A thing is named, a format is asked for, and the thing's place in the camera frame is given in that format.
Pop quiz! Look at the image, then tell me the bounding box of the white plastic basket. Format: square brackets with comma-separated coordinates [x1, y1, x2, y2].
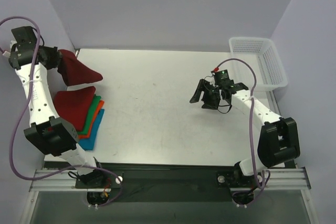
[229, 37, 288, 92]

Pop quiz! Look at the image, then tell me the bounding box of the folded blue t shirt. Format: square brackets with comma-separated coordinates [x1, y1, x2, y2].
[79, 109, 105, 151]

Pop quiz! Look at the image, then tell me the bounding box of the aluminium rail frame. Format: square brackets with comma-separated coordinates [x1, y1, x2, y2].
[30, 164, 310, 208]

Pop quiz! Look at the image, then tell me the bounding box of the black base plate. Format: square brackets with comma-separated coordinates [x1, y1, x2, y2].
[68, 164, 257, 206]

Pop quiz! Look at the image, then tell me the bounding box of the dark red t shirt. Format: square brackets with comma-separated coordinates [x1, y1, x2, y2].
[57, 49, 103, 87]

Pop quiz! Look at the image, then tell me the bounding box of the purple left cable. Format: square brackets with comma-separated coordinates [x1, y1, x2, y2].
[0, 16, 124, 207]

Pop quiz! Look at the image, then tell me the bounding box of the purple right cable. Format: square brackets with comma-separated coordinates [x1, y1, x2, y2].
[216, 58, 271, 206]

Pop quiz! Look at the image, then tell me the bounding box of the folded orange t shirt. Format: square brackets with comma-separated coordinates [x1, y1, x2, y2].
[78, 100, 104, 139]

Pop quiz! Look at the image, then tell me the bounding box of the folded red t shirt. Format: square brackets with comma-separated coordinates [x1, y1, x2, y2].
[54, 86, 96, 131]

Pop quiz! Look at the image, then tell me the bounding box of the purple cable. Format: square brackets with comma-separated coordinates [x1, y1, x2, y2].
[0, 16, 124, 207]
[216, 58, 271, 206]

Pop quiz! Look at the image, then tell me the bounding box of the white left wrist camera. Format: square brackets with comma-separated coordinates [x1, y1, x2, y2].
[2, 40, 16, 58]

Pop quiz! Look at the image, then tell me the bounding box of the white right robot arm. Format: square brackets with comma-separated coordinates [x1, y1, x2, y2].
[190, 70, 301, 186]

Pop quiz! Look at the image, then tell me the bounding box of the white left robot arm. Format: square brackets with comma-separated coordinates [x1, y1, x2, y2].
[8, 26, 107, 188]

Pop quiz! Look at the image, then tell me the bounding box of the folded green t shirt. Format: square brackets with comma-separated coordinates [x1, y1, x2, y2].
[77, 95, 101, 135]

